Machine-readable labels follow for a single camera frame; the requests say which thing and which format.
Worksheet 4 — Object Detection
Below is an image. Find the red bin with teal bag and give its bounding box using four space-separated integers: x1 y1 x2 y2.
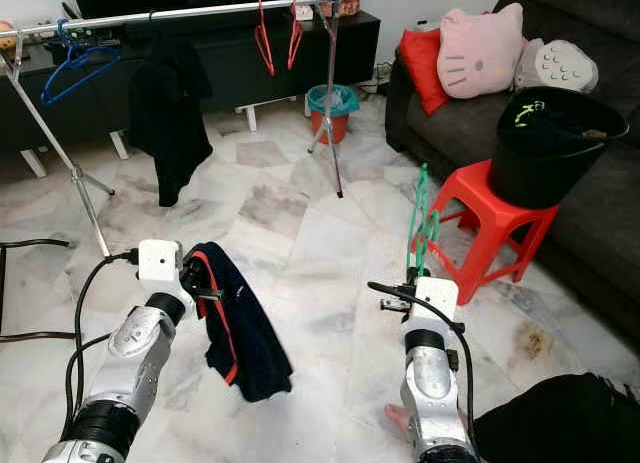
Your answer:
305 84 361 144

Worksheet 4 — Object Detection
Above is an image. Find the pink cat face cushion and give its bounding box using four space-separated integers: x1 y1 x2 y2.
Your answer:
437 3 529 100

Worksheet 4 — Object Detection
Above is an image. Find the person's black trouser leg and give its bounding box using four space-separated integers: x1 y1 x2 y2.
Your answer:
473 373 640 463

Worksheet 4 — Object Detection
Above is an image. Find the black television cabinet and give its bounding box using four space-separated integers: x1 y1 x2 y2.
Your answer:
0 10 381 164

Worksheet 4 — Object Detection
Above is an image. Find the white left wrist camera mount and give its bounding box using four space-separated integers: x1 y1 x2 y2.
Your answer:
137 239 186 302

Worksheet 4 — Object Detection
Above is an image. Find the red cushion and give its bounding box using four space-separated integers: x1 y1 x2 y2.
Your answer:
398 27 453 116

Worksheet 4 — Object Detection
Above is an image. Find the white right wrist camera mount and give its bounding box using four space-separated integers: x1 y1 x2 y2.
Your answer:
412 276 461 329

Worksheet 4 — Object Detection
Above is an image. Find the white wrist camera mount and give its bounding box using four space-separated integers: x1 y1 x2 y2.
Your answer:
137 239 186 302
412 276 461 329

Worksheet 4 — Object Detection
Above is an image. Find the black garment with green print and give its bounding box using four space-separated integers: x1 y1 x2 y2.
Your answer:
510 95 626 142

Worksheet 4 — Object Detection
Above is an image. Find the bare human foot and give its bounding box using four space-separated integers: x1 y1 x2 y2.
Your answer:
383 403 411 444

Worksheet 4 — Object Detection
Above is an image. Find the grey round creature cushion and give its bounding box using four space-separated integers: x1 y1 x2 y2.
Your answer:
515 39 601 94

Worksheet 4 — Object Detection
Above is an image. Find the dark brown fabric sofa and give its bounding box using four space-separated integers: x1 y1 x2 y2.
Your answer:
385 0 640 344

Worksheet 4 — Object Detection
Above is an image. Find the blue plastic clothes hanger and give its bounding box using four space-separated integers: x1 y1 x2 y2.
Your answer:
41 19 123 107

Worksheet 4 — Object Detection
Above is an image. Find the red plastic clothes hanger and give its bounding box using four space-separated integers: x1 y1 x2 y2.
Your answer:
257 1 279 77
287 1 306 72

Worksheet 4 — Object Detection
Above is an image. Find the red plastic stool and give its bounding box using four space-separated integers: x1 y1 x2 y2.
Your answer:
410 159 561 306

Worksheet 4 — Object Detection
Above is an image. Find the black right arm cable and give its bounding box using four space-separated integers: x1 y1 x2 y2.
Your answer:
366 281 477 434

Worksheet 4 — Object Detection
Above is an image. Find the navy shirt with red trim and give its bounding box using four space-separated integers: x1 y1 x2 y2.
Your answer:
185 241 294 404

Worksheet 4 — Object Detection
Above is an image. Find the silver metal clothes rack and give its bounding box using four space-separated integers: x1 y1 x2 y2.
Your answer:
0 0 351 259

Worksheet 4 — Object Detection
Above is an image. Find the green plastic clothes hanger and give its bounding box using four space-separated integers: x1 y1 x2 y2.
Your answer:
406 163 443 279

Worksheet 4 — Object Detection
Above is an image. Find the black plastic bucket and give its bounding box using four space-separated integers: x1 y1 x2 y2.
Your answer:
490 86 631 210

